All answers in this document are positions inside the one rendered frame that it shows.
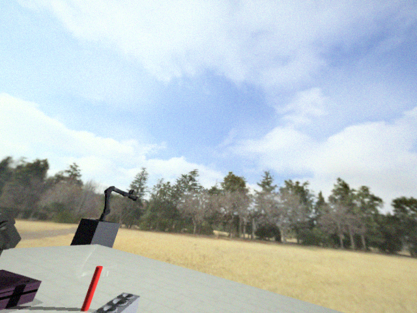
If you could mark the dark red peg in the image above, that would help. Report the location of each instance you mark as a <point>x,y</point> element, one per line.
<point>92,286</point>

